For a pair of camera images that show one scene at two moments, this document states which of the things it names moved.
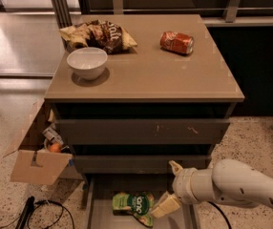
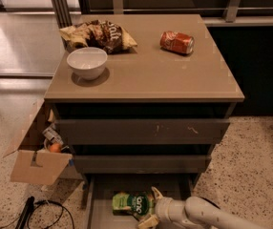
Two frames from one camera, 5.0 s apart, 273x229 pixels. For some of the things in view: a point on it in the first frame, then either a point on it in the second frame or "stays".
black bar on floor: [28, 209] stays
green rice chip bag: [136, 204] stays
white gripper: [181, 184] to [162, 207]
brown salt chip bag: [97, 34] stays
